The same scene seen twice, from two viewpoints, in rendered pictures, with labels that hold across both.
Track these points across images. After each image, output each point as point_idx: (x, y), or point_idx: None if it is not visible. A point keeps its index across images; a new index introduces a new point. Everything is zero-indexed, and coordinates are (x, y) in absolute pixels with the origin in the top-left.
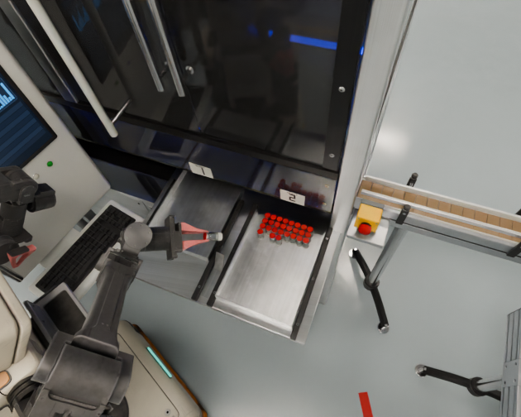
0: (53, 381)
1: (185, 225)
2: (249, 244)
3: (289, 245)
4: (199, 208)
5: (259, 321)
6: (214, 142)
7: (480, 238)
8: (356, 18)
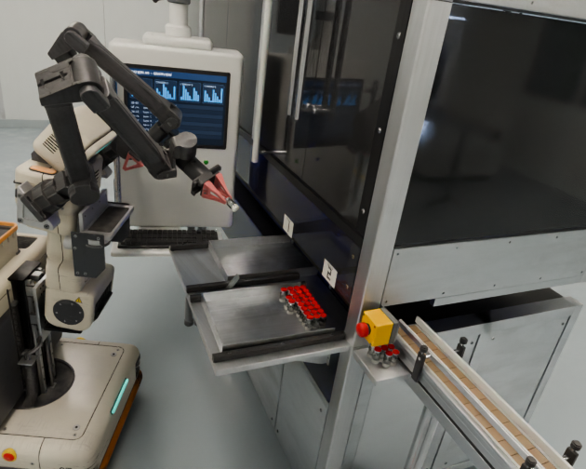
0: (77, 58)
1: (220, 176)
2: (267, 297)
3: (296, 319)
4: (264, 260)
5: (207, 333)
6: (304, 189)
7: (486, 442)
8: (394, 64)
